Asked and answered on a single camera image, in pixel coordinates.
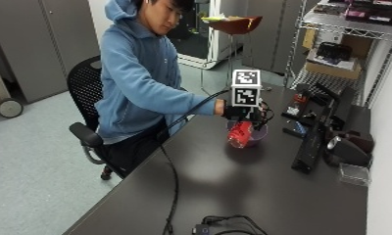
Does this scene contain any black bag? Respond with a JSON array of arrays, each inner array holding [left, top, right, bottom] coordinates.
[[315, 41, 355, 62]]

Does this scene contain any black glove cable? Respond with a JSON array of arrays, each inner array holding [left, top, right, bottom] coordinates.
[[159, 88, 232, 235]]

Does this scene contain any small black hub device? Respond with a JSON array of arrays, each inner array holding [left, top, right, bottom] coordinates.
[[191, 223, 214, 235]]

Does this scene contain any cardboard box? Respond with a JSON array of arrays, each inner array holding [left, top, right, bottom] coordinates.
[[303, 48, 363, 80]]

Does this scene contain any black tray with parts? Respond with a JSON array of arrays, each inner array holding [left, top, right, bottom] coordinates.
[[282, 82, 338, 126]]

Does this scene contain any white marker cube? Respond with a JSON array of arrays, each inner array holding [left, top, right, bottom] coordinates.
[[230, 69, 263, 108]]

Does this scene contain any brown bar stool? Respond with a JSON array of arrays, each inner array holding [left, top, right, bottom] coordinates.
[[199, 15, 264, 96]]

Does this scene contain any clear plastic box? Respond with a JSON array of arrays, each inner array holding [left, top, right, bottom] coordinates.
[[339, 162, 372, 187]]

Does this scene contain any black office chair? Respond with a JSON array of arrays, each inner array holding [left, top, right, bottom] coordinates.
[[66, 55, 129, 181]]

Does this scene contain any red can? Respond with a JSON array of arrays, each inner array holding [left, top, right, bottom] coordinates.
[[227, 120, 255, 150]]

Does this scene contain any cart with wheel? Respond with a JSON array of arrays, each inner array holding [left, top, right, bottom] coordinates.
[[0, 52, 26, 119]]

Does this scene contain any the person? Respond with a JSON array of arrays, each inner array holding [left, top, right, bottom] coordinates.
[[94, 0, 228, 180]]

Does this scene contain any black long device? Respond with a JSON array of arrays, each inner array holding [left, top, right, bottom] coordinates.
[[291, 97, 343, 174]]

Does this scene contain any coiled black cable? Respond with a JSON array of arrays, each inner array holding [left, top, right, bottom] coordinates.
[[202, 213, 271, 235]]

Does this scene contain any metal wire shelf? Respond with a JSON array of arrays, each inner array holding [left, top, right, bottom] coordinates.
[[284, 0, 392, 109]]

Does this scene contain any grey cabinet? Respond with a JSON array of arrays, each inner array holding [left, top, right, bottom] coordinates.
[[0, 0, 102, 105]]

